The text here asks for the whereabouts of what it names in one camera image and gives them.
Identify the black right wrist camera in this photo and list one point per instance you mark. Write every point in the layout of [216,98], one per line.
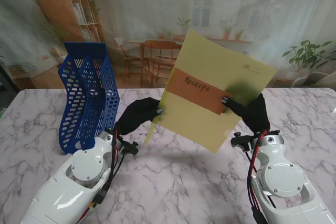
[242,141]

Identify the blue perforated file rack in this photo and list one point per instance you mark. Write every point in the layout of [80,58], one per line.
[89,98]

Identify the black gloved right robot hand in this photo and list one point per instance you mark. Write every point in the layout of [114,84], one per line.
[252,115]

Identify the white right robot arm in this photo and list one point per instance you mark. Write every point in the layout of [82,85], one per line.
[286,182]

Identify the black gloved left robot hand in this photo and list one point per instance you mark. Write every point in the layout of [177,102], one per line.
[139,116]

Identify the yellow translucent file folder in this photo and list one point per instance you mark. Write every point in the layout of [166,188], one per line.
[210,95]

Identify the printed room backdrop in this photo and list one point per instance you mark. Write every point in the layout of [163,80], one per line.
[168,19]

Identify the pink receipt paper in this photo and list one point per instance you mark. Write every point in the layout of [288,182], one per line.
[199,90]

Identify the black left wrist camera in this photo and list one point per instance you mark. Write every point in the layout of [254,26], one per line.
[128,149]

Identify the yellow folder slide bar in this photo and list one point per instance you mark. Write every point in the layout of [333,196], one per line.
[149,134]

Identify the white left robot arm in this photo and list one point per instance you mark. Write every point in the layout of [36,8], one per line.
[71,182]

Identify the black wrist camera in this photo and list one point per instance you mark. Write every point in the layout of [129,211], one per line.
[128,149]
[242,141]

